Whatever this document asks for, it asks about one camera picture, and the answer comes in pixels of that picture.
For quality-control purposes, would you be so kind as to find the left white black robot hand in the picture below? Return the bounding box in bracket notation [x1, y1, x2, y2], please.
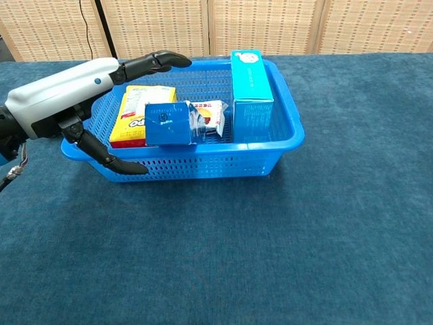
[0, 49, 193, 176]

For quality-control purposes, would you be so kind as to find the yellow red Lipo biscuit bag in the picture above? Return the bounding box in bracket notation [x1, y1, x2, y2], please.
[109, 84, 177, 149]

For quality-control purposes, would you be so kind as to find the blue small box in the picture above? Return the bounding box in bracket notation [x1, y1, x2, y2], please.
[144, 100, 207, 147]

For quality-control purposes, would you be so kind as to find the white burger snack packet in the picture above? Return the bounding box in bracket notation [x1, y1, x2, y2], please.
[189, 100, 229, 138]

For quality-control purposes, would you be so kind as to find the light blue cookie box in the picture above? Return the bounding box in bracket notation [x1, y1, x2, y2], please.
[230, 49, 274, 143]

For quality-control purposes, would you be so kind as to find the blue perforated plastic basket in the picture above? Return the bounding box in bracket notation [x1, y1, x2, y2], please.
[60, 59, 305, 183]

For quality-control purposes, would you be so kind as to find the teal velvet tablecloth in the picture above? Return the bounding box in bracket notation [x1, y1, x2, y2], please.
[0, 52, 433, 325]

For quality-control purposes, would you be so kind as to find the woven bamboo folding screen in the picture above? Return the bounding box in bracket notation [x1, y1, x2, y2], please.
[0, 0, 433, 62]

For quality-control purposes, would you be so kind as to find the thin black hanging cable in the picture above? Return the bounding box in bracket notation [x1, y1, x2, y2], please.
[78, 0, 94, 61]

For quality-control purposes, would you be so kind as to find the braided left wrist cable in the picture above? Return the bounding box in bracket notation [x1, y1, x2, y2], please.
[0, 141, 30, 194]

